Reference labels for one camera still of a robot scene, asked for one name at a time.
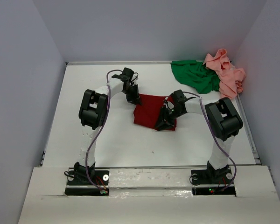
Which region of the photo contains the green t-shirt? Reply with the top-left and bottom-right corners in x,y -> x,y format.
170,60 -> 220,94

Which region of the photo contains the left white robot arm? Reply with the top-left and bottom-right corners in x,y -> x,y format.
74,68 -> 141,188

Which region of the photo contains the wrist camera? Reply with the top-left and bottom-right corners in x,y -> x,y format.
163,96 -> 175,111
130,72 -> 139,86

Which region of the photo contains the pink t-shirt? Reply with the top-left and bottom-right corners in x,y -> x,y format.
203,49 -> 246,99

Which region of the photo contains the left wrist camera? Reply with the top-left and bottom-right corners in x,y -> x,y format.
130,72 -> 139,86

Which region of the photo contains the metal rail front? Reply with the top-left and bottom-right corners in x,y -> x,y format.
67,165 -> 208,169

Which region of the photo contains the metal rail back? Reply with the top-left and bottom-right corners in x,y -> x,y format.
66,61 -> 171,66

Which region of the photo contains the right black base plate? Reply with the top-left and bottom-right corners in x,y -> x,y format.
189,169 -> 236,196

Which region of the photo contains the red t-shirt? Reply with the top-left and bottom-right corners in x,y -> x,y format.
133,94 -> 173,130

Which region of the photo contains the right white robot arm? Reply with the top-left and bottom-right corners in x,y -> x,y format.
154,90 -> 243,186

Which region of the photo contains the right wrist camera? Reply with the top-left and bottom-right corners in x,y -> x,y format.
163,96 -> 175,111

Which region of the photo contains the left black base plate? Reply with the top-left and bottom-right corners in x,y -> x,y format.
64,169 -> 110,196

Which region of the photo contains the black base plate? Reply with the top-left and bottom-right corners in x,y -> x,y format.
189,169 -> 236,196
64,169 -> 110,196

